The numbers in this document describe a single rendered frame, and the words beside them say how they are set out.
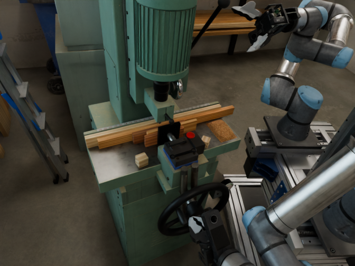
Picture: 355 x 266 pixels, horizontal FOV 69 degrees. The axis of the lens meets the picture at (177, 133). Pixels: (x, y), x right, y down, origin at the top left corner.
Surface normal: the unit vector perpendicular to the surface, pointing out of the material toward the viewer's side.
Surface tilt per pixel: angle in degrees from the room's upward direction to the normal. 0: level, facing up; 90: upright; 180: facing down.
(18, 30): 90
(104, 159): 0
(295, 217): 68
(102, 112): 0
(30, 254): 0
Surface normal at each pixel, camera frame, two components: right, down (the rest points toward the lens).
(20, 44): 0.32, 0.67
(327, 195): -0.30, 0.31
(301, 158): 0.09, -0.72
